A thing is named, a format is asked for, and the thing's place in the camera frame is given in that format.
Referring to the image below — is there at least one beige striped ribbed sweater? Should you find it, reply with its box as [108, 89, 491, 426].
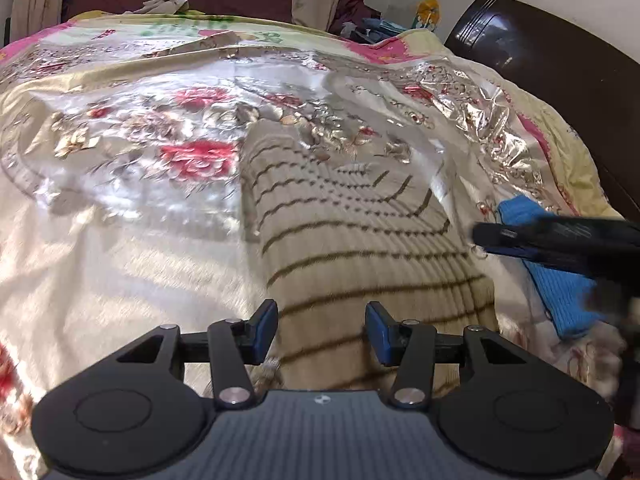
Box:
[241, 119, 497, 389]

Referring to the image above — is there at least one pile of clothes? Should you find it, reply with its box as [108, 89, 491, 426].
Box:
[328, 0, 408, 44]

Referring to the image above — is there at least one blue folded garment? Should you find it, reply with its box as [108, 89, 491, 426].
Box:
[498, 195, 602, 339]

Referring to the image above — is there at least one dark wooden bed headboard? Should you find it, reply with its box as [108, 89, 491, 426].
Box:
[445, 0, 639, 220]

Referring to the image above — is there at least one floral satin bedspread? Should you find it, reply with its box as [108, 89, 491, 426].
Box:
[1, 14, 617, 479]

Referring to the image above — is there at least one yellow toy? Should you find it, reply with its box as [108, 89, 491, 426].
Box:
[411, 0, 440, 32]

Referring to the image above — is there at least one crumpled beige cloth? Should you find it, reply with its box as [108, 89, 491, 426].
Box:
[128, 0, 190, 15]

